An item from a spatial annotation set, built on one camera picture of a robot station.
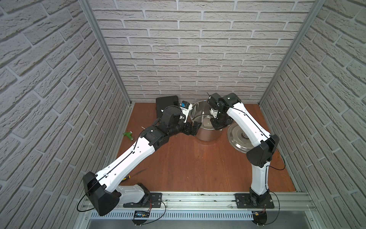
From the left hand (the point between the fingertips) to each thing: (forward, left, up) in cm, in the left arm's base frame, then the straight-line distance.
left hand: (191, 116), depth 71 cm
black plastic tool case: (+39, +21, -29) cm, 53 cm away
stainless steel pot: (+18, -7, -16) cm, 25 cm away
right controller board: (-41, -35, -30) cm, 62 cm away
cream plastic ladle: (+4, -13, -2) cm, 14 cm away
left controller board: (-38, +26, -34) cm, 58 cm away
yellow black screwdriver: (-21, +35, -31) cm, 51 cm away
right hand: (+1, -18, -11) cm, 21 cm away
